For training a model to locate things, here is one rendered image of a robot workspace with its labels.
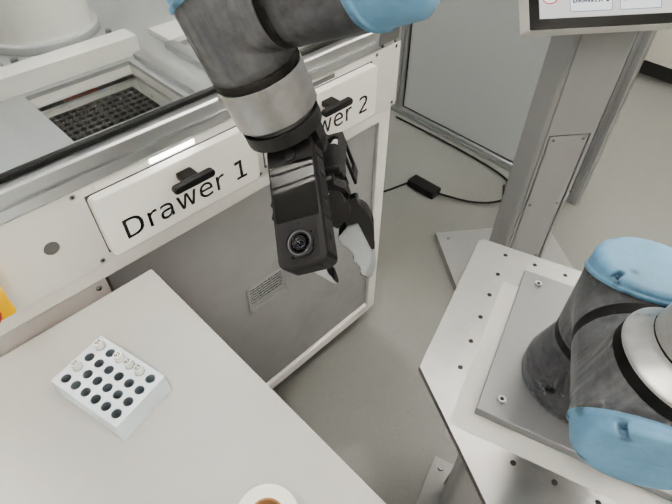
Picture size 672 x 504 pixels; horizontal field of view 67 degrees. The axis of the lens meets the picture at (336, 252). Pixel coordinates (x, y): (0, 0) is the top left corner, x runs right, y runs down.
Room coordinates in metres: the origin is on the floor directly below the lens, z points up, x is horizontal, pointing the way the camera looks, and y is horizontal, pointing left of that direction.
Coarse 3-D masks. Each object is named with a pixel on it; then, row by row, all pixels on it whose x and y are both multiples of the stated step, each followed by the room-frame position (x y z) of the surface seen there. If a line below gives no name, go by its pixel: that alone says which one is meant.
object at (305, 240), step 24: (312, 144) 0.37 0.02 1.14; (288, 168) 0.35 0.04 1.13; (312, 168) 0.35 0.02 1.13; (288, 192) 0.33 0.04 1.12; (312, 192) 0.33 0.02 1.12; (288, 216) 0.32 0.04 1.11; (312, 216) 0.31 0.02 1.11; (288, 240) 0.30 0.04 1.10; (312, 240) 0.29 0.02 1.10; (288, 264) 0.28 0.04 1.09; (312, 264) 0.28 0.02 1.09
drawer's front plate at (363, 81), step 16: (368, 64) 0.97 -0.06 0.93; (336, 80) 0.90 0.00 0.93; (352, 80) 0.92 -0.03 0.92; (368, 80) 0.95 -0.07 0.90; (320, 96) 0.86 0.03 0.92; (336, 96) 0.89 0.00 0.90; (352, 96) 0.92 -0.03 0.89; (368, 96) 0.95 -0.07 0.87; (336, 112) 0.89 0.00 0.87; (352, 112) 0.92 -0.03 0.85; (368, 112) 0.95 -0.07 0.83; (336, 128) 0.89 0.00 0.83
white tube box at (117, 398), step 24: (96, 360) 0.37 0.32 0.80; (72, 384) 0.33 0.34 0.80; (96, 384) 0.34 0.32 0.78; (120, 384) 0.33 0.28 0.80; (144, 384) 0.33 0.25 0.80; (168, 384) 0.34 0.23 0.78; (96, 408) 0.30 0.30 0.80; (120, 408) 0.30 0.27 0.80; (144, 408) 0.31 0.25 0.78; (120, 432) 0.27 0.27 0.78
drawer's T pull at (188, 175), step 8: (208, 168) 0.65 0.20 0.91; (176, 176) 0.63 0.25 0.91; (184, 176) 0.63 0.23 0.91; (192, 176) 0.62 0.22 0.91; (200, 176) 0.63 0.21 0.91; (208, 176) 0.63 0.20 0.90; (176, 184) 0.61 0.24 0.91; (184, 184) 0.61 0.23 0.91; (192, 184) 0.61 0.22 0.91; (176, 192) 0.59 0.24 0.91
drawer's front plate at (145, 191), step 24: (216, 144) 0.69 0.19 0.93; (240, 144) 0.72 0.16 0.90; (168, 168) 0.63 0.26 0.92; (192, 168) 0.66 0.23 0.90; (216, 168) 0.69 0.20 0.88; (120, 192) 0.57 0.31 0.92; (144, 192) 0.60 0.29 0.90; (168, 192) 0.62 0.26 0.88; (192, 192) 0.65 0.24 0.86; (216, 192) 0.68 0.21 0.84; (96, 216) 0.54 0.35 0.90; (120, 216) 0.56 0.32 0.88; (144, 216) 0.59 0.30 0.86; (120, 240) 0.55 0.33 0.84; (144, 240) 0.58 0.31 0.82
